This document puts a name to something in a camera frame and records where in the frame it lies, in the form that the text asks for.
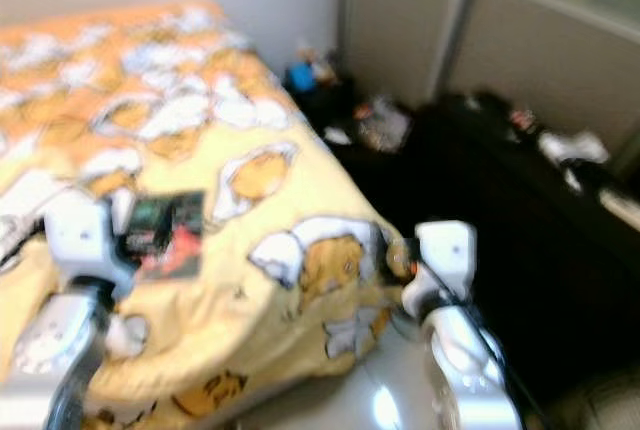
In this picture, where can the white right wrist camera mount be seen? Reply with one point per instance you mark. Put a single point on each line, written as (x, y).
(445, 260)

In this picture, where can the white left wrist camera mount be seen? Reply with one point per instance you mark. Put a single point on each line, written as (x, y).
(85, 240)

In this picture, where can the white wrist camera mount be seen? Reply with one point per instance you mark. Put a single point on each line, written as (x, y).
(445, 260)
(85, 240)

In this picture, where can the yellow cartoon print blanket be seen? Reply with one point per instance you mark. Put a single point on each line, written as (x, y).
(260, 280)

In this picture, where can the grey panel cabinet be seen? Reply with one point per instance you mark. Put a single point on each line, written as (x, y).
(410, 30)

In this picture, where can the white luggage tag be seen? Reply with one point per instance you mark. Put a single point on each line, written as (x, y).
(572, 147)

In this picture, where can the small blue object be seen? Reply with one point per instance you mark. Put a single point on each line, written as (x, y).
(300, 77)

